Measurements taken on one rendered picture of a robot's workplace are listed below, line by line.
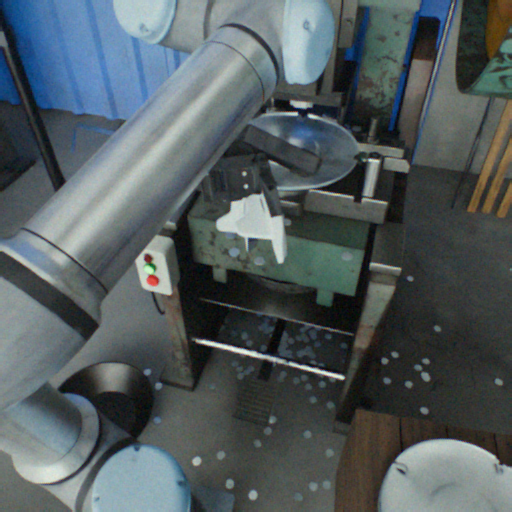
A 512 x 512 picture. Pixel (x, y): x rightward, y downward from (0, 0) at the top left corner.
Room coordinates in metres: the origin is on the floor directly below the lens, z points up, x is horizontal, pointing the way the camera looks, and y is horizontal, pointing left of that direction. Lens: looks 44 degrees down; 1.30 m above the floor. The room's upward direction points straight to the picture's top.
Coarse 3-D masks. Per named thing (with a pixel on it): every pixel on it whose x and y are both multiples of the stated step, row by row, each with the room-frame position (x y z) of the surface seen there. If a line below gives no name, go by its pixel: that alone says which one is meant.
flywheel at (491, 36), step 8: (496, 0) 0.93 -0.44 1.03; (504, 0) 0.91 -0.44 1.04; (488, 8) 0.99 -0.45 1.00; (496, 8) 0.91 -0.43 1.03; (504, 8) 0.88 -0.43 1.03; (488, 16) 0.96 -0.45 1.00; (496, 16) 0.88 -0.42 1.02; (504, 16) 0.84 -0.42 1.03; (488, 24) 0.93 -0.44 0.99; (496, 24) 0.85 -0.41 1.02; (504, 24) 0.79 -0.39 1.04; (488, 32) 0.91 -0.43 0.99; (496, 32) 0.83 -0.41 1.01; (504, 32) 0.77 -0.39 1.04; (488, 40) 0.88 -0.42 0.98; (496, 40) 0.81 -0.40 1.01; (488, 48) 0.85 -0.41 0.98; (496, 48) 0.78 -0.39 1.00
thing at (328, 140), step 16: (272, 112) 0.98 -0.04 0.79; (288, 112) 0.99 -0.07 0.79; (272, 128) 0.92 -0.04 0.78; (288, 128) 0.92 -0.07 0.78; (304, 128) 0.92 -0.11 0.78; (320, 128) 0.92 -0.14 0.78; (336, 128) 0.92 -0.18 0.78; (304, 144) 0.85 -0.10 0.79; (320, 144) 0.86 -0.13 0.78; (336, 144) 0.86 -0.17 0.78; (352, 144) 0.86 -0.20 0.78; (336, 160) 0.80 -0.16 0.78; (352, 160) 0.80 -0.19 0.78; (288, 176) 0.74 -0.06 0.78; (320, 176) 0.74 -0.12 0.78; (336, 176) 0.74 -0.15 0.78
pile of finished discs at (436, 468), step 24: (408, 456) 0.37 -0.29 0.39; (432, 456) 0.37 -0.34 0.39; (456, 456) 0.37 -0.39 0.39; (480, 456) 0.37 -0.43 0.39; (384, 480) 0.33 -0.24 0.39; (408, 480) 0.33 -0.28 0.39; (432, 480) 0.33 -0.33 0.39; (456, 480) 0.33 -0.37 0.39; (480, 480) 0.33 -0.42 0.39; (504, 480) 0.33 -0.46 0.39; (384, 504) 0.29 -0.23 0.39; (408, 504) 0.29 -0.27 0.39; (432, 504) 0.28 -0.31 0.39; (456, 504) 0.28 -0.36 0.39; (480, 504) 0.28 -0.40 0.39; (504, 504) 0.29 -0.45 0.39
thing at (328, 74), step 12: (336, 0) 0.87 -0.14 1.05; (336, 12) 0.87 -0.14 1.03; (336, 24) 0.86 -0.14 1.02; (336, 36) 0.86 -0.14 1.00; (336, 48) 0.86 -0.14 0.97; (336, 60) 0.86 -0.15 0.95; (324, 72) 0.87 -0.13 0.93; (336, 72) 0.87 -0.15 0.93; (288, 84) 0.86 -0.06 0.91; (300, 84) 0.85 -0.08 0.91; (312, 84) 0.84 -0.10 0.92; (324, 84) 0.87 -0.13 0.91; (336, 84) 0.89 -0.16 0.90
